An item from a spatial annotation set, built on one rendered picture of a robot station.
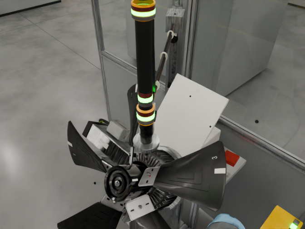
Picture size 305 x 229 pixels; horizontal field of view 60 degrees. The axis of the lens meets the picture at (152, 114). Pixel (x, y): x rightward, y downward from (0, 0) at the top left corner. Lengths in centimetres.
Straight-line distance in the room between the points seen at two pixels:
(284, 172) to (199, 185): 77
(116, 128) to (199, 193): 54
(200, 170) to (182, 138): 30
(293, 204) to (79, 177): 171
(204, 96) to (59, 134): 210
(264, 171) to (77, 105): 232
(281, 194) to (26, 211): 187
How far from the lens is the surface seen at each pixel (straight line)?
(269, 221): 110
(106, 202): 102
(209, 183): 80
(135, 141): 70
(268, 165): 152
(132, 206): 95
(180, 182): 83
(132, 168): 92
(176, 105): 113
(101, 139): 120
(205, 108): 107
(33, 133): 306
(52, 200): 245
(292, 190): 156
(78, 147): 111
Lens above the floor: 198
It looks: 41 degrees down
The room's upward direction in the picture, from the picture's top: straight up
